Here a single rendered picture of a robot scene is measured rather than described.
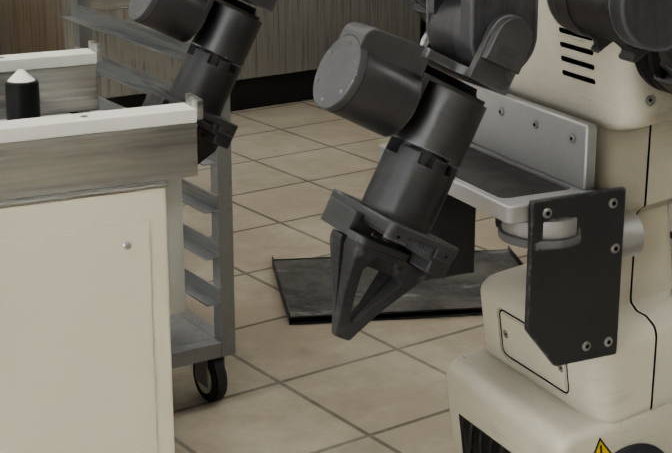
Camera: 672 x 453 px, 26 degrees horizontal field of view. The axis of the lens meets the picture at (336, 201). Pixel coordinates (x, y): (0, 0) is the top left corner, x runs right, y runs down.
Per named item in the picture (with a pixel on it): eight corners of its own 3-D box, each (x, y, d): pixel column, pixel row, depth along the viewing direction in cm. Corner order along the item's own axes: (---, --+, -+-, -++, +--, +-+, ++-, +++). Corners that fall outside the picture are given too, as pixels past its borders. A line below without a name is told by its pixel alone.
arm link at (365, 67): (542, 27, 106) (480, 11, 113) (421, -39, 100) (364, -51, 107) (473, 177, 106) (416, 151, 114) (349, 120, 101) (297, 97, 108)
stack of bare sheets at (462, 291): (289, 325, 323) (289, 312, 322) (272, 266, 361) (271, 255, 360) (552, 312, 331) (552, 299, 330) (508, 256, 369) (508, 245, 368)
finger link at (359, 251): (317, 334, 107) (370, 218, 106) (278, 304, 113) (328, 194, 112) (389, 360, 110) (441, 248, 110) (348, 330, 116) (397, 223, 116)
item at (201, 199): (218, 211, 266) (218, 195, 265) (204, 213, 265) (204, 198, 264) (79, 140, 318) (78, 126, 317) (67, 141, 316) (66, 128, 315)
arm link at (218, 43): (275, 17, 146) (253, 8, 151) (217, -11, 142) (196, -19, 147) (246, 80, 146) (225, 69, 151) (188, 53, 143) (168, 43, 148)
